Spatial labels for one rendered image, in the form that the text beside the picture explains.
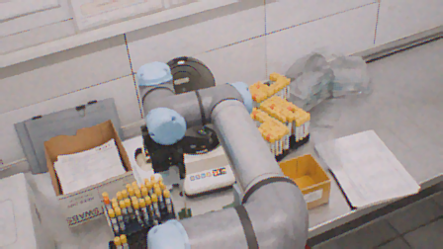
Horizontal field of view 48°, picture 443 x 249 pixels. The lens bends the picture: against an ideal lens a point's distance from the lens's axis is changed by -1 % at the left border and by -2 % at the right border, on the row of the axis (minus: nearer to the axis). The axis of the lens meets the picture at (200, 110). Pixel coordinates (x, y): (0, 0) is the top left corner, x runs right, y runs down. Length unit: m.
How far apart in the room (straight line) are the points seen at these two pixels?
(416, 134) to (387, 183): 0.29
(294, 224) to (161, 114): 0.39
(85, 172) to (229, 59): 0.67
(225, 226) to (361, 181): 1.02
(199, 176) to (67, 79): 0.54
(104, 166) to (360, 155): 0.86
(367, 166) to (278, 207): 1.03
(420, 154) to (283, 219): 1.16
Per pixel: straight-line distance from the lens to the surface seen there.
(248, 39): 1.87
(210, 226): 0.68
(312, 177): 1.65
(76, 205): 1.57
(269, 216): 0.69
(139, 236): 1.53
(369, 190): 1.64
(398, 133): 1.88
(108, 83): 1.75
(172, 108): 0.99
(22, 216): 1.30
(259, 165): 0.80
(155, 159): 1.18
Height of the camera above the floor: 2.07
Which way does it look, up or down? 38 degrees down
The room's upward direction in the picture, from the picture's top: 7 degrees counter-clockwise
